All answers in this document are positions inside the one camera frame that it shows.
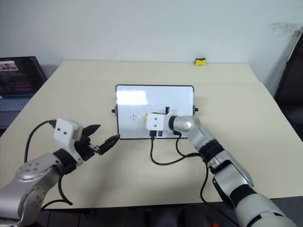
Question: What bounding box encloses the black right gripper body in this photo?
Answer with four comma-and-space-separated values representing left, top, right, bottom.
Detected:
151, 107, 171, 138

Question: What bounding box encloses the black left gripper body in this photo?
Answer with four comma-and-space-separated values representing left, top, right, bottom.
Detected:
74, 132, 99, 163

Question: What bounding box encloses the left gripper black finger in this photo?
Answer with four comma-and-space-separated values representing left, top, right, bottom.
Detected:
98, 133, 121, 156
82, 124, 102, 138

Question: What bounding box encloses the black framed whiteboard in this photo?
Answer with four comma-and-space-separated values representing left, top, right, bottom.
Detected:
111, 84, 199, 140

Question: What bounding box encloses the yellow and black sponge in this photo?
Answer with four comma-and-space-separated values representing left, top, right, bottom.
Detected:
194, 57, 208, 67

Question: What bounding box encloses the open laptop with dark screen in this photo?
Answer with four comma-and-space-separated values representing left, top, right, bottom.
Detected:
0, 56, 47, 114

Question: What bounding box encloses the large black board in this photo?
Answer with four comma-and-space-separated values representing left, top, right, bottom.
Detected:
272, 30, 303, 144

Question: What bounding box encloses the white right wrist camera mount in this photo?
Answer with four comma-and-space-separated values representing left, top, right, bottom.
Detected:
145, 113, 169, 131

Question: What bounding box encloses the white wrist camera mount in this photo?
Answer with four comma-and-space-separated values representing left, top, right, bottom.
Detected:
145, 113, 169, 131
53, 117, 84, 164

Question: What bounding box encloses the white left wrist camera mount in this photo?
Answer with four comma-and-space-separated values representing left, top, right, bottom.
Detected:
53, 117, 84, 164

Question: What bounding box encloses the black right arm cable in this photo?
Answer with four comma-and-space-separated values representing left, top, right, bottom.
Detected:
149, 130, 210, 204

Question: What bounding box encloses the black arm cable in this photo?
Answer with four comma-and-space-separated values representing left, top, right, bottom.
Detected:
149, 130, 210, 204
24, 119, 73, 210

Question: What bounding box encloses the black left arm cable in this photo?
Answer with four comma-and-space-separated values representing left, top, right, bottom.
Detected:
24, 119, 73, 210

